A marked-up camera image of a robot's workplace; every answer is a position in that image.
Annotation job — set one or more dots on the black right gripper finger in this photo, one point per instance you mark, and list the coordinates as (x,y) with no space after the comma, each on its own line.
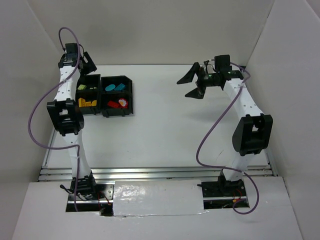
(197,93)
(189,76)

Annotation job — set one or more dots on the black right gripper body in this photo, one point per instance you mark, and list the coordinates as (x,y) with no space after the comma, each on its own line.
(200,83)

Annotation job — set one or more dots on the light green square lego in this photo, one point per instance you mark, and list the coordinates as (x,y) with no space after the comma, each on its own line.
(81,87)

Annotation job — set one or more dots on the teal oval lego brick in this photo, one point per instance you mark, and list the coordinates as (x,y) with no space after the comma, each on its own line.
(110,87)

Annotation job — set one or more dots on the teal long lego brick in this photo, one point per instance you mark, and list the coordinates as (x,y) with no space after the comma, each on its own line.
(120,87)

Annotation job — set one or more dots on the yellow oval lego brick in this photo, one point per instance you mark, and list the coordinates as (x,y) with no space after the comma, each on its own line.
(94,103)

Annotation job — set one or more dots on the yellow curved lego top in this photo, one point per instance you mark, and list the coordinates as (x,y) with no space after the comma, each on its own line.
(88,104)

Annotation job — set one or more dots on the red long lego brick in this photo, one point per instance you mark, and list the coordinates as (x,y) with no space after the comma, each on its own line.
(113,104)

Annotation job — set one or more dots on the red flower print lego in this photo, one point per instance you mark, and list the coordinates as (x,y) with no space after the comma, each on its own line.
(123,103)

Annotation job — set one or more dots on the yellow lego plate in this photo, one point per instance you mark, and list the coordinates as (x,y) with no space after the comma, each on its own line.
(81,102)

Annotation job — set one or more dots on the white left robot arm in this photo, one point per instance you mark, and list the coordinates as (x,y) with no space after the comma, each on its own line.
(68,120)

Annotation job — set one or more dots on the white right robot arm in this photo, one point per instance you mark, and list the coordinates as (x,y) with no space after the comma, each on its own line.
(252,133)

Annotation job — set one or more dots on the black four-compartment sorting tray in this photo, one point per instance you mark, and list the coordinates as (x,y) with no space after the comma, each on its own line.
(102,96)

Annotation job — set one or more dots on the white cover panel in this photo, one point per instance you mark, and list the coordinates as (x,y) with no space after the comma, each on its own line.
(157,198)

